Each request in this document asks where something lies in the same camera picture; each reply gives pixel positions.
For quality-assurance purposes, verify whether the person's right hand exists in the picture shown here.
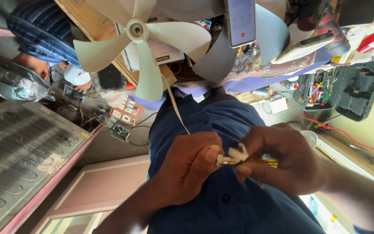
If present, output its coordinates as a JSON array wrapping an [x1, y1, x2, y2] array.
[[235, 122, 329, 196]]

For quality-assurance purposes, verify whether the person's left hand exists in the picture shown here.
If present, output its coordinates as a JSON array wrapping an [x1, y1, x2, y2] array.
[[154, 131, 224, 209]]

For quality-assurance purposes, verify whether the yellow handled screwdriver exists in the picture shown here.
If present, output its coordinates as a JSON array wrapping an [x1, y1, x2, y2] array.
[[222, 157, 279, 168]]

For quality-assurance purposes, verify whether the white plastic wire connector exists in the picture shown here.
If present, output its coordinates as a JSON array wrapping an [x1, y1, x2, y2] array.
[[216, 142, 250, 165]]

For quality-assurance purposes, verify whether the white round bowl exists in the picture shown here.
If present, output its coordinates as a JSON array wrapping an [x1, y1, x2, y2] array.
[[300, 130, 319, 150]]

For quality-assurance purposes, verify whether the small white box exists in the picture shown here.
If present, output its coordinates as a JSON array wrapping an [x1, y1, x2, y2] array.
[[269, 97, 289, 114]]

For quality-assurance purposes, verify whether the green circuit board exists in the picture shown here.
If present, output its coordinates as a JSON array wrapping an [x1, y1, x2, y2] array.
[[110, 122, 132, 143]]

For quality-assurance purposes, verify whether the small spray can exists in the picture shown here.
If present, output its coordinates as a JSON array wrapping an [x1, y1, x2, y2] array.
[[279, 80, 300, 91]]

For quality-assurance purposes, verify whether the patterned purple table cloth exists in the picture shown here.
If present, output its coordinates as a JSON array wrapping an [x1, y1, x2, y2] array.
[[128, 42, 334, 112]]

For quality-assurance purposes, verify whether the black open tool case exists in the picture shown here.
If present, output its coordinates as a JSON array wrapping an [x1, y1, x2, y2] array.
[[293, 58, 374, 123]]

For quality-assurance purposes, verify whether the grey plastic fan blade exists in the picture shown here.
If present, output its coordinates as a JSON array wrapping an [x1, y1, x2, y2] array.
[[155, 0, 291, 84]]

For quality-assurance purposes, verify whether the cream plastic fan blade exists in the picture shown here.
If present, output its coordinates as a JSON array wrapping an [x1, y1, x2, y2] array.
[[73, 0, 212, 101]]

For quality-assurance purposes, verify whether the smartphone with lit screen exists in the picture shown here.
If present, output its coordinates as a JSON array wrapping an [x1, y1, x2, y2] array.
[[224, 0, 257, 49]]

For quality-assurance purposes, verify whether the grey ribbed metal panel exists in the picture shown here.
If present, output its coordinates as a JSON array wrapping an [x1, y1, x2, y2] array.
[[0, 102, 92, 234]]

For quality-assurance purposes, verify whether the black tablet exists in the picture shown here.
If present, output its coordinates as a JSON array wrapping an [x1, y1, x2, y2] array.
[[337, 0, 374, 28]]

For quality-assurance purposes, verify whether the clear plastic lamp cover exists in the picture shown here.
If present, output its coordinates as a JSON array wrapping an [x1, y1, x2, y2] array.
[[0, 54, 56, 103]]

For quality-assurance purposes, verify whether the cream flat cable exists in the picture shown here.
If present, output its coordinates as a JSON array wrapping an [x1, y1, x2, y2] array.
[[160, 74, 191, 135]]

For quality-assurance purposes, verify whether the red wire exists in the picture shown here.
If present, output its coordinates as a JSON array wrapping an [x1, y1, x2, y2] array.
[[286, 100, 374, 162]]

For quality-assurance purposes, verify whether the orange switch board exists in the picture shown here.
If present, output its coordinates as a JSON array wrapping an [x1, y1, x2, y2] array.
[[109, 96, 145, 127]]

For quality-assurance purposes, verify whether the red black cordless drill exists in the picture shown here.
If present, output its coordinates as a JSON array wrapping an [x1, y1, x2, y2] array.
[[297, 0, 351, 58]]

